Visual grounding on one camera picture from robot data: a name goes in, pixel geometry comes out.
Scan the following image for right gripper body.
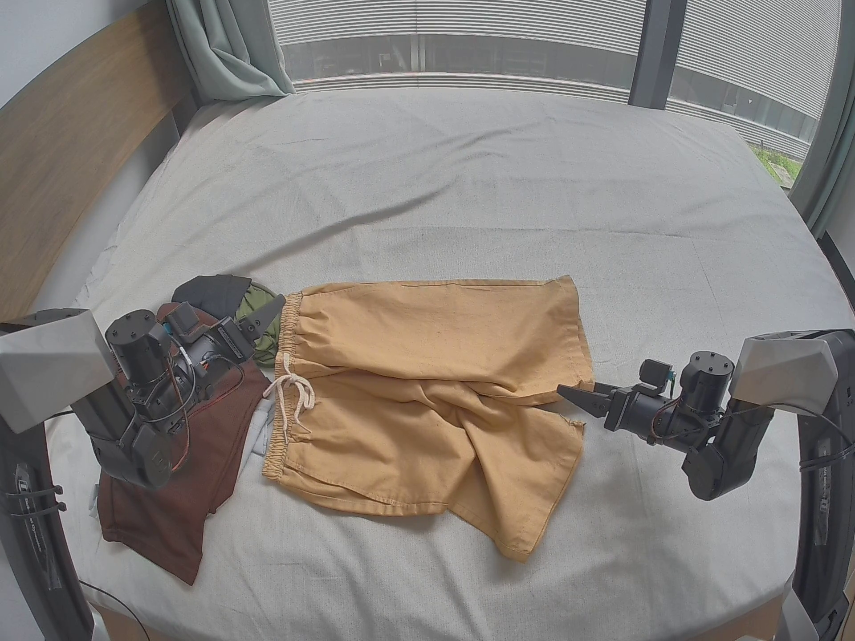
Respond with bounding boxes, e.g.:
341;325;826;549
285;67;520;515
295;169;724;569
604;385;664;436

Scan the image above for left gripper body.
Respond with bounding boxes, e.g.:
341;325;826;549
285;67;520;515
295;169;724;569
189;320;259;376

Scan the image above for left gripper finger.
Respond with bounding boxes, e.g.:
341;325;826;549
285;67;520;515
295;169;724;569
235;294;287;347

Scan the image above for yellow shorts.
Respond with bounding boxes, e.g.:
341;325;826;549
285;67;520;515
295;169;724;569
261;274;597;564

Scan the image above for bed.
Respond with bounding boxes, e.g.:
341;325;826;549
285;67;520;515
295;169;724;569
0;0;855;641

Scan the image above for green garment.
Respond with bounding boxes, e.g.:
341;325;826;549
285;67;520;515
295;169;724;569
234;282;288;367

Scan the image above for black garment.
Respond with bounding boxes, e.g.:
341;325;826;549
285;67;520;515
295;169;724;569
174;276;253;322

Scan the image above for white garment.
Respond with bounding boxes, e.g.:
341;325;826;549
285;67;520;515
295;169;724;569
242;398;275;472

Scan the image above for brown garment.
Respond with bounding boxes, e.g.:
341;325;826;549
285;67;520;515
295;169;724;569
99;301;271;586

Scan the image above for grey-green curtain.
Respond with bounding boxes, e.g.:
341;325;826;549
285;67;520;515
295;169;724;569
788;0;855;239
157;0;296;106

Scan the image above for window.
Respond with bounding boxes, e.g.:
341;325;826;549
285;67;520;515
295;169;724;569
257;0;846;188

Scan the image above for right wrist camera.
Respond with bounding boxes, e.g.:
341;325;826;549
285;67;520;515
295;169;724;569
638;358;677;396

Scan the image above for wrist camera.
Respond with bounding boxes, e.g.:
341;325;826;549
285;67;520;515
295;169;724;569
638;358;677;396
163;303;201;343

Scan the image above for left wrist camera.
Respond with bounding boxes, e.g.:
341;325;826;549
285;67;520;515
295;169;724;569
163;303;201;343

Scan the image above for black cable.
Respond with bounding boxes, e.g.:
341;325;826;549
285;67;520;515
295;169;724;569
77;580;146;641

